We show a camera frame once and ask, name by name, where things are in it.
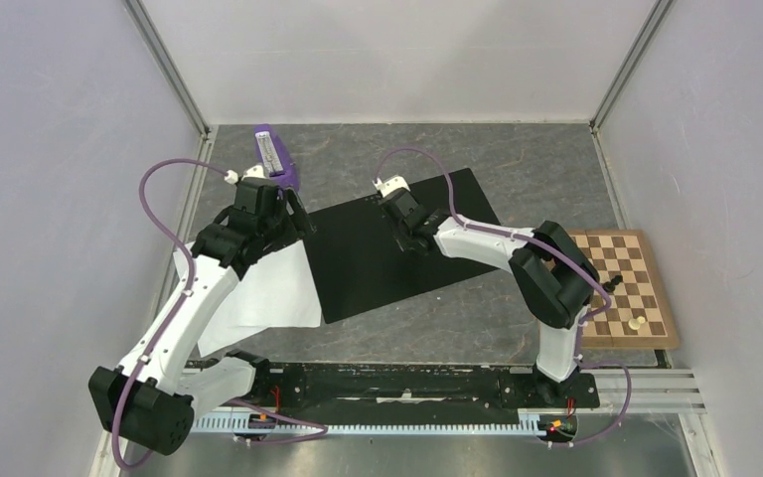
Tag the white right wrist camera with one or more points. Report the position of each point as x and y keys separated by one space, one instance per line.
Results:
x=389 y=186

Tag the white chess piece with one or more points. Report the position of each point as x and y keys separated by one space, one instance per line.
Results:
x=636 y=323

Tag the white paper sheets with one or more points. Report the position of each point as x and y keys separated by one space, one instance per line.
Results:
x=277 y=292

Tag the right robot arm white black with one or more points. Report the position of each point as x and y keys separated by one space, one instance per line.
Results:
x=554 y=276

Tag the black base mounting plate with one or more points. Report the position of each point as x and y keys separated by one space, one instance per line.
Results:
x=385 y=394

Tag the wooden chessboard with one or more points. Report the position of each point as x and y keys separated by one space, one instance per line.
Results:
x=642 y=292

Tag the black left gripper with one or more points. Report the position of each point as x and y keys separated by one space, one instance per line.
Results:
x=298 y=226

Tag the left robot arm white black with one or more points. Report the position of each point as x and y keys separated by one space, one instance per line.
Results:
x=147 y=399

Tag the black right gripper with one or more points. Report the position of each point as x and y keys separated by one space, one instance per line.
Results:
x=398 y=235

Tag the black folder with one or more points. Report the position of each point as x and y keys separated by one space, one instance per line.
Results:
x=357 y=266

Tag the black chess piece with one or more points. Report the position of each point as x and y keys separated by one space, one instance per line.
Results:
x=611 y=285

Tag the aluminium frame rail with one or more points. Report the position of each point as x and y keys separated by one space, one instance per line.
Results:
x=641 y=391

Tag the purple metronome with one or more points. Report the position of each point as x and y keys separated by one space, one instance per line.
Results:
x=275 y=158

